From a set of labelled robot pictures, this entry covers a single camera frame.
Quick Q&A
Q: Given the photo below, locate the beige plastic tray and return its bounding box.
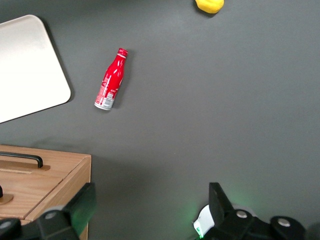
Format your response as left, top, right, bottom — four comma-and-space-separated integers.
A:
0, 14, 72, 125

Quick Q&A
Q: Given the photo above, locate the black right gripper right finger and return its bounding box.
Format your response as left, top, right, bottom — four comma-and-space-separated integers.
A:
207, 182, 307, 240

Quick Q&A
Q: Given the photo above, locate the red coke bottle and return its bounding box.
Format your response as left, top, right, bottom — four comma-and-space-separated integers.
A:
93, 47, 129, 111

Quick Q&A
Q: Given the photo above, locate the yellow lemon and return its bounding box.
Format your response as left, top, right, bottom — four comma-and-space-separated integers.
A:
194, 0, 225, 15

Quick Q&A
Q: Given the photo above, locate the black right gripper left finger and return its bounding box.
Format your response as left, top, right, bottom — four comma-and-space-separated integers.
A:
36, 182, 97, 240

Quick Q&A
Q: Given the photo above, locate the wooden drawer cabinet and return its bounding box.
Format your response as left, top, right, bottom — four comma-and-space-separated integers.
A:
0, 144, 93, 240

